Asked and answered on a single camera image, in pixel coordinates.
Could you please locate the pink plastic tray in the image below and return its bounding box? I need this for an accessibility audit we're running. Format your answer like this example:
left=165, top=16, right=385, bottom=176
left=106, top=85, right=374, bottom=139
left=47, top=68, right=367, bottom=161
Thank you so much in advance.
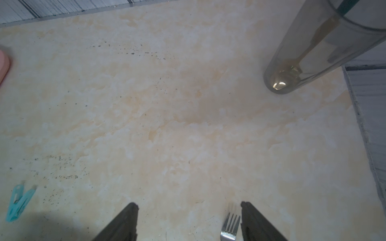
left=0, top=50, right=10, bottom=83

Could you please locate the olive drinking glass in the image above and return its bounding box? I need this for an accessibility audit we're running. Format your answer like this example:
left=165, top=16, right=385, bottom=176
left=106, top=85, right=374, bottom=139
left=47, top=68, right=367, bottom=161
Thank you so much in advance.
left=264, top=1, right=386, bottom=94

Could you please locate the fork with white handle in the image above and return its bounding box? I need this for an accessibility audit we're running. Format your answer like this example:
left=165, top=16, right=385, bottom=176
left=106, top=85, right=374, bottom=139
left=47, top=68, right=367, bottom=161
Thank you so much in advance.
left=220, top=213, right=241, bottom=241

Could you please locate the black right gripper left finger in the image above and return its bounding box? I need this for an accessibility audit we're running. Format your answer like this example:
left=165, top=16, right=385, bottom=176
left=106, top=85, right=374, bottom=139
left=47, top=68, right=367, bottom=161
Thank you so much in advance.
left=92, top=202, right=139, bottom=241

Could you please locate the teal pen in glass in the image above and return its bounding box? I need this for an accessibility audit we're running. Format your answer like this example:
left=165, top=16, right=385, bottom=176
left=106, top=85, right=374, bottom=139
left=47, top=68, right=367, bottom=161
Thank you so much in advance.
left=336, top=0, right=359, bottom=16

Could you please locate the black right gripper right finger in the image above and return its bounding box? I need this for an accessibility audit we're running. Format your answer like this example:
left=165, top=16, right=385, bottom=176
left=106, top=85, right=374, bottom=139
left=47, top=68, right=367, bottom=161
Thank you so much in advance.
left=241, top=201, right=287, bottom=241

